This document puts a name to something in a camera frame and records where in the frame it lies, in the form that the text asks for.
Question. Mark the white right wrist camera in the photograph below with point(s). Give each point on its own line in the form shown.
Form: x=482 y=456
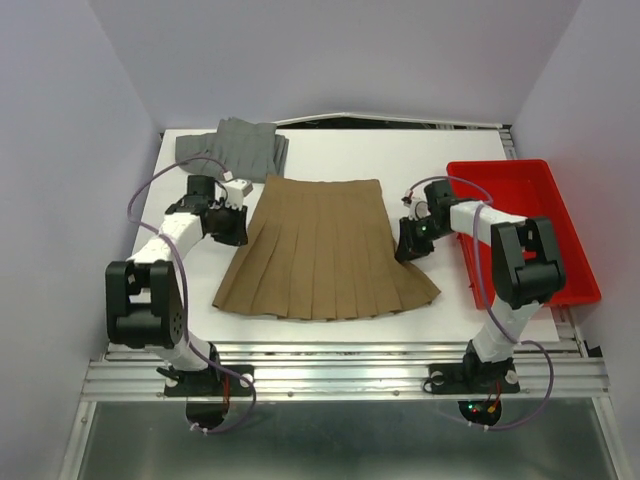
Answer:
x=417 y=207

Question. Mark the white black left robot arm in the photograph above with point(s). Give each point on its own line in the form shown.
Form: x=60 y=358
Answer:
x=146 y=295

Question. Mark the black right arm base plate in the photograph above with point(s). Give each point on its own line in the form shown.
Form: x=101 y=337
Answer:
x=456 y=379

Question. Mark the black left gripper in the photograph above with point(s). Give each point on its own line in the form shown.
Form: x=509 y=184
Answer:
x=238 y=236

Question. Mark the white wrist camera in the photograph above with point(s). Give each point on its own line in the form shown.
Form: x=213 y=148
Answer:
x=235 y=192
x=417 y=207

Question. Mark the grey pleated skirt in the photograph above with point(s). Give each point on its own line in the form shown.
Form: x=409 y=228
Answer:
x=250 y=151

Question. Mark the tan brown skirt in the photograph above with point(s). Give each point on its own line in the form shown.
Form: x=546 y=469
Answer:
x=321 y=251

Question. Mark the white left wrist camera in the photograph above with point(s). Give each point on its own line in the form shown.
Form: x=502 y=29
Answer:
x=235 y=192

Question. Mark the aluminium rail frame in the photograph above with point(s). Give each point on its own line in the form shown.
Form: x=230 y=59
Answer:
x=350 y=411

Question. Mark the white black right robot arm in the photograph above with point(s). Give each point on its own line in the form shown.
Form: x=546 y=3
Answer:
x=518 y=262

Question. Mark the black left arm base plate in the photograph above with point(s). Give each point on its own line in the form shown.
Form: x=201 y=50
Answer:
x=206 y=383

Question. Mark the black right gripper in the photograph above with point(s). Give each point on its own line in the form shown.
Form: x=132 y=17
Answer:
x=408 y=248

